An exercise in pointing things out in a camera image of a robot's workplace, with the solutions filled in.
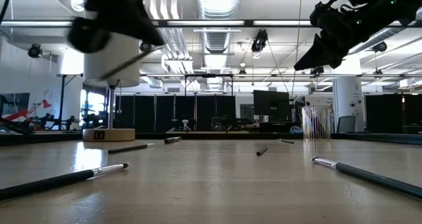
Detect dark wall screen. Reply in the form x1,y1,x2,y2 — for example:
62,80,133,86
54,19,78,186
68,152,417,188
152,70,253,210
0,92,30,119

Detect red desk lamp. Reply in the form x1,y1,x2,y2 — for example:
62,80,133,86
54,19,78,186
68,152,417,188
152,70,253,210
12,98,53,121

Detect grey office chair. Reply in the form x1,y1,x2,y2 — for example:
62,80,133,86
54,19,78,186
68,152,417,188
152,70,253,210
336,115,357,134

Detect thin black makeup brush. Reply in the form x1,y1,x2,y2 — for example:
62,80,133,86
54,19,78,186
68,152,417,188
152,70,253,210
0,162,131,202

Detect silver ventilation duct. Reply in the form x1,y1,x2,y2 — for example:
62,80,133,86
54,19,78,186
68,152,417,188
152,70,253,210
196,0,241,53

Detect white round pillar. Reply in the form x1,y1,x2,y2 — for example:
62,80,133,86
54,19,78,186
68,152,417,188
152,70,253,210
332,77,365,133

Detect black metal stand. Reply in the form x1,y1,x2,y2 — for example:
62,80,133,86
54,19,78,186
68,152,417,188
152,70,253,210
55,73,84,131

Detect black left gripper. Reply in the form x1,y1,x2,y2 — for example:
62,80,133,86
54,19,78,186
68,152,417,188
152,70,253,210
67,0,165,53

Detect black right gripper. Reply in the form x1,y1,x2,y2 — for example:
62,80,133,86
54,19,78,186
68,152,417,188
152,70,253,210
294,1,360,71

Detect clear ribbed glass cup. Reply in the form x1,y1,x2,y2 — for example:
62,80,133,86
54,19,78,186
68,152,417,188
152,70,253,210
301,105,332,142

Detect black partition panels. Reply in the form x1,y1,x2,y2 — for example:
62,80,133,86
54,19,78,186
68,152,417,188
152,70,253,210
113,94,237,133
365,94,422,134

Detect black overhead frame beam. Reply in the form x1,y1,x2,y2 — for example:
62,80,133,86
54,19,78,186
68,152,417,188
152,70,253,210
0,18,422,28

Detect black computer monitor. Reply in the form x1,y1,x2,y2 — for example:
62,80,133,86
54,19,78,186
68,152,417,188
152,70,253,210
253,90,293,123

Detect black ceiling camera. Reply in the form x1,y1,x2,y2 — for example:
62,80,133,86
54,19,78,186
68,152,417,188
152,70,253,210
28,43,43,59
372,41,388,53

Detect black hanging camera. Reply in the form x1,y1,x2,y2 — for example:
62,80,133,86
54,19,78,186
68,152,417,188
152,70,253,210
251,28,269,53

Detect black aluminium table frame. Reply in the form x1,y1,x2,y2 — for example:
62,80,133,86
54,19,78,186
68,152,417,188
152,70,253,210
0,130,422,146

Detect white cylindrical cup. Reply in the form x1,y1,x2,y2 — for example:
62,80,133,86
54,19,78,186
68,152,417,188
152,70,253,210
82,31,141,142

